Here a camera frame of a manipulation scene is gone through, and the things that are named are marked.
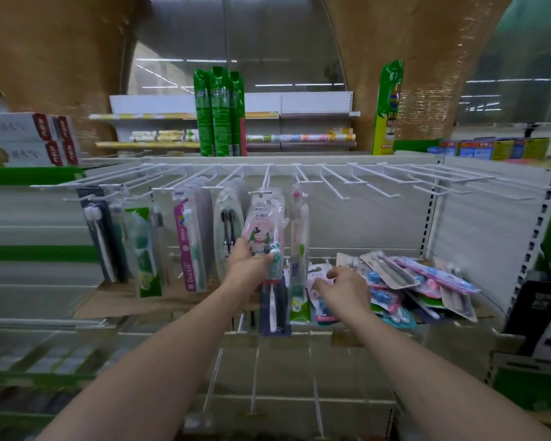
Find person's right hand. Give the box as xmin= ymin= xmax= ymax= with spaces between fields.
xmin=313 ymin=266 xmax=373 ymax=325

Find person's left hand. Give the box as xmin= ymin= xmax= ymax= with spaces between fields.
xmin=222 ymin=238 xmax=276 ymax=295

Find kids toothbrush pack blue toy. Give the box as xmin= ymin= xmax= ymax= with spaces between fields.
xmin=305 ymin=263 xmax=340 ymax=325

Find pink kids toothbrush pack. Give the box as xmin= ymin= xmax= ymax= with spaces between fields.
xmin=242 ymin=190 xmax=287 ymax=283

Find pile of toothbrush packs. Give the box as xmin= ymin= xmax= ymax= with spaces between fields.
xmin=259 ymin=250 xmax=481 ymax=338

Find clear green toothbrush pack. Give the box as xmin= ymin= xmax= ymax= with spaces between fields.
xmin=291 ymin=211 xmax=311 ymax=290

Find pink label toothbrush pack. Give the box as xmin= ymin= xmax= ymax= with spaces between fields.
xmin=192 ymin=178 xmax=217 ymax=281
xmin=173 ymin=187 xmax=208 ymax=292

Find clear pink-topped toothbrush pack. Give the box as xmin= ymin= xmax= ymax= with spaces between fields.
xmin=290 ymin=186 xmax=309 ymax=253

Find teal twin toothbrush pack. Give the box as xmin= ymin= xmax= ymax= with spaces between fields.
xmin=110 ymin=202 xmax=137 ymax=281

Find person's right forearm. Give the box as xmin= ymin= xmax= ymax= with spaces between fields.
xmin=348 ymin=312 xmax=551 ymax=441

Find person's left forearm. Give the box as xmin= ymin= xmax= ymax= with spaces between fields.
xmin=36 ymin=288 xmax=258 ymax=441

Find white shelf unit yellow strips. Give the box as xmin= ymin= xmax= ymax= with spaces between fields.
xmin=88 ymin=91 xmax=361 ymax=152

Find brown cardboard tray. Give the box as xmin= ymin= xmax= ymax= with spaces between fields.
xmin=73 ymin=275 xmax=263 ymax=320

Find row of colourful wrap rolls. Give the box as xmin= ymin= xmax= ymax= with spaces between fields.
xmin=129 ymin=128 xmax=357 ymax=143

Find green spray can red side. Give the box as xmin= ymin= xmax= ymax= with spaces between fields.
xmin=229 ymin=70 xmax=248 ymax=157

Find tall green spray can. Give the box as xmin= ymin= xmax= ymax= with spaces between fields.
xmin=193 ymin=68 xmax=216 ymax=157
xmin=209 ymin=66 xmax=234 ymax=157

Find black product box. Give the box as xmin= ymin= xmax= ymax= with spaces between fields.
xmin=503 ymin=270 xmax=551 ymax=363

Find green yellow spray can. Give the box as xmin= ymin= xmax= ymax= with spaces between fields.
xmin=372 ymin=59 xmax=405 ymax=156

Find woven brown column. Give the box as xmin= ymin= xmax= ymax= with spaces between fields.
xmin=323 ymin=0 xmax=515 ymax=152
xmin=0 ymin=0 xmax=137 ymax=154

